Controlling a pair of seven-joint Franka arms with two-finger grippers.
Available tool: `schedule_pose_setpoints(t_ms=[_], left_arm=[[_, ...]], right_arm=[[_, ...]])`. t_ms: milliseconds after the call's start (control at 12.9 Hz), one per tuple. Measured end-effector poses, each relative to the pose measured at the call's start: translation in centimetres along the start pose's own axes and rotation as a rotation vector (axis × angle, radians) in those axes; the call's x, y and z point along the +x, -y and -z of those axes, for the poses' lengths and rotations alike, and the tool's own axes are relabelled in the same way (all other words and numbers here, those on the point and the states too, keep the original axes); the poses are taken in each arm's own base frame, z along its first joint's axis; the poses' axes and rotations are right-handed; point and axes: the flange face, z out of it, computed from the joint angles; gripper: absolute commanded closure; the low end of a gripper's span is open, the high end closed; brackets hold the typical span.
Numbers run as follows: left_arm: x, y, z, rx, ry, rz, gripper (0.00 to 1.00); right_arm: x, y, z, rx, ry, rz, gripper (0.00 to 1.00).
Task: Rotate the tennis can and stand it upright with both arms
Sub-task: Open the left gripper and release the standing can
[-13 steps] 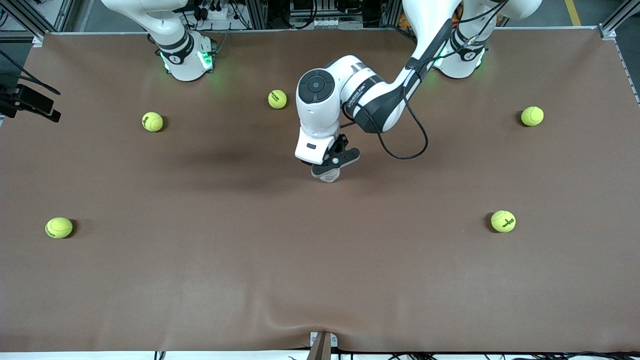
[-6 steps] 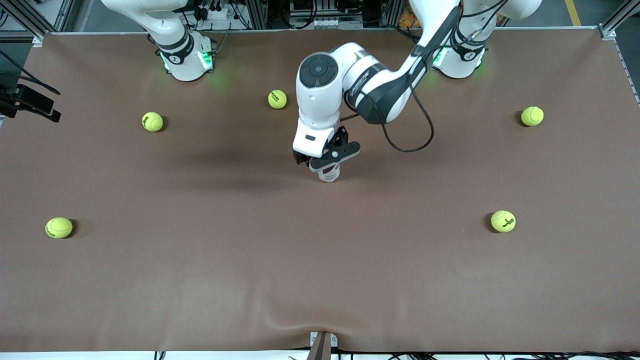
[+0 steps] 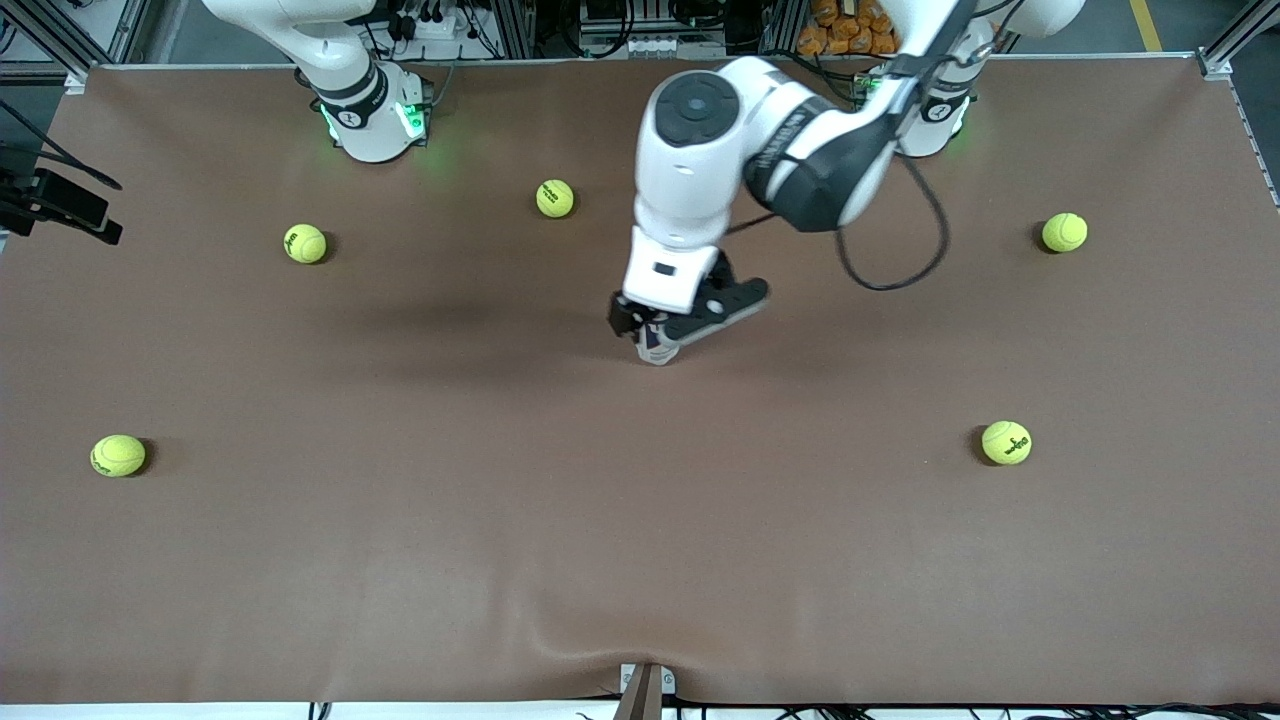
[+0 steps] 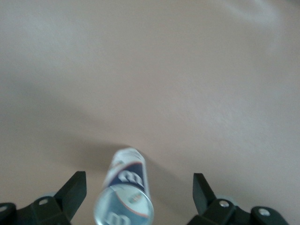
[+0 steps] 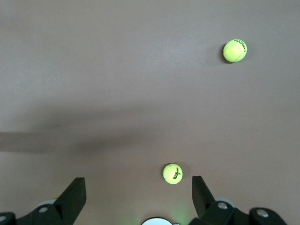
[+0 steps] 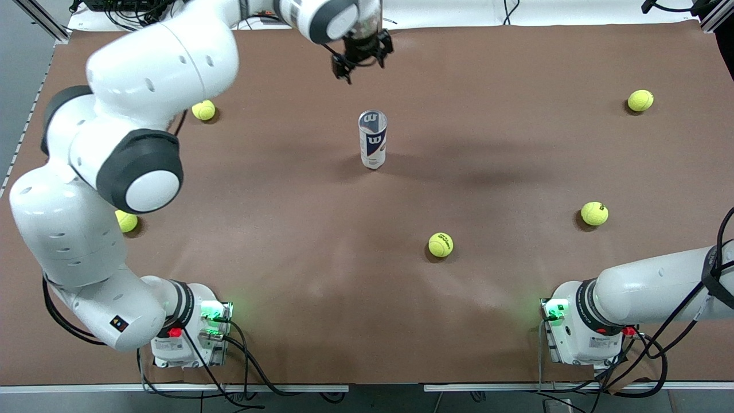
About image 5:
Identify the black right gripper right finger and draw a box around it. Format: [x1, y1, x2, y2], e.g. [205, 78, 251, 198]
[189, 175, 289, 225]

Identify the yellow tennis ball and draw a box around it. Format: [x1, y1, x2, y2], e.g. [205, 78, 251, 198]
[163, 163, 183, 185]
[223, 38, 248, 63]

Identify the brown table cover mat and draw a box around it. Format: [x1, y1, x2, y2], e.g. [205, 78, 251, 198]
[0, 0, 300, 225]

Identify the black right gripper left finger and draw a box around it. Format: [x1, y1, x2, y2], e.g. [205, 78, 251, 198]
[0, 177, 87, 225]

